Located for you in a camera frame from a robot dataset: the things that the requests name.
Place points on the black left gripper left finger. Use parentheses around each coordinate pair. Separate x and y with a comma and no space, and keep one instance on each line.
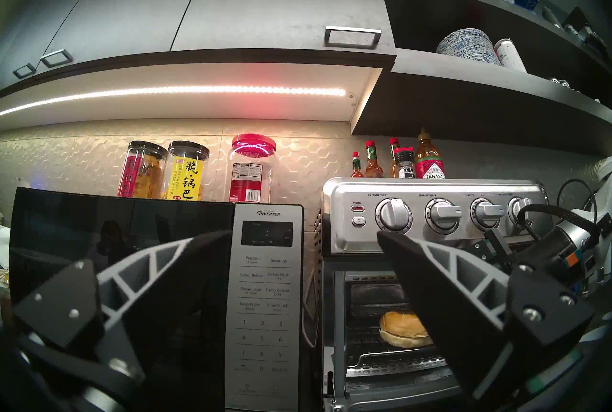
(158,282)

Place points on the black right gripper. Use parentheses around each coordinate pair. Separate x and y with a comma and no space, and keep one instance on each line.
(550,248)

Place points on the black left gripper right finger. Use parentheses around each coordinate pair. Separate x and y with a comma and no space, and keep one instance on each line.
(444,310)

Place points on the golden brown bagel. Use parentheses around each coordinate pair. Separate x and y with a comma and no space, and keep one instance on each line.
(401,327)

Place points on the glass toaster oven door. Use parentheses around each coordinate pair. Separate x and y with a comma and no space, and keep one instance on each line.
(382,399)

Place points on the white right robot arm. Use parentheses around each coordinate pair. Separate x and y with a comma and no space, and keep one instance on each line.
(603,205)

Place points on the silver oven knob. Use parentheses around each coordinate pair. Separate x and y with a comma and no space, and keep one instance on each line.
(442,216)
(519,211)
(393,215)
(486,214)

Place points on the foil lined oven tray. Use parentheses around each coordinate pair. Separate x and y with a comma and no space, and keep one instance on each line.
(397,376)

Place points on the black microwave oven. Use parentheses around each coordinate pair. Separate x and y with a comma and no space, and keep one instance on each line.
(95,224)

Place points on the stainless steel toaster oven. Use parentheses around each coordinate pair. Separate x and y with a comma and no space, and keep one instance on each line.
(363,196)

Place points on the snack jar yellow label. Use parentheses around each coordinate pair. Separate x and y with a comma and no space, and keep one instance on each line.
(184,177)

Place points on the snack jar red label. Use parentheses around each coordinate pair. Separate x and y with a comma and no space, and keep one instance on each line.
(138,174)

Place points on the clear jar red lid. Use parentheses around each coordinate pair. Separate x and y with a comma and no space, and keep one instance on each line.
(248,177)

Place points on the large orange Tabasco bottle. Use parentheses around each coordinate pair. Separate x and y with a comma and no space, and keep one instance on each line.
(428,162)

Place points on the black cap salt grinder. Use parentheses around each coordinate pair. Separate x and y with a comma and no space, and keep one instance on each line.
(405,165)

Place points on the medium red Tabasco bottle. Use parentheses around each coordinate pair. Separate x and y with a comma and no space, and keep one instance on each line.
(373,169)

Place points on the small red Tabasco bottle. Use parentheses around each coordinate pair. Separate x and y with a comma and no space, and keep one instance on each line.
(356,169)

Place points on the green label Tabasco bottle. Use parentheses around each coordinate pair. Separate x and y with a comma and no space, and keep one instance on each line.
(393,143)

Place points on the white LED light strip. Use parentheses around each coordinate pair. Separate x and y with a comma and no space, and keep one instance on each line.
(191,91)

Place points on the white canister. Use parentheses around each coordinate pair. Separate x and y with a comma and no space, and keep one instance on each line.
(509,55)

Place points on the patterned plate stack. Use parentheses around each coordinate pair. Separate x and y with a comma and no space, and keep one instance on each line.
(466,45)

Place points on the black shelf gadget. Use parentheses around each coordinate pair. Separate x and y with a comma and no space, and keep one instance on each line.
(585,31)

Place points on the dark wall shelf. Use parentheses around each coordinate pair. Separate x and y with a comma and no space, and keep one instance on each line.
(478,100)

